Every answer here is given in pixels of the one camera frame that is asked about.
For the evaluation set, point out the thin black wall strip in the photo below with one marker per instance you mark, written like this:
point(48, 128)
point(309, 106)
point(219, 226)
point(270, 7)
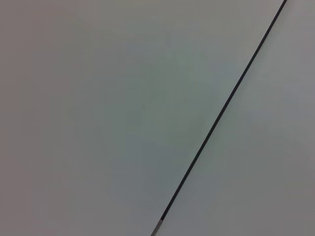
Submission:
point(221, 113)

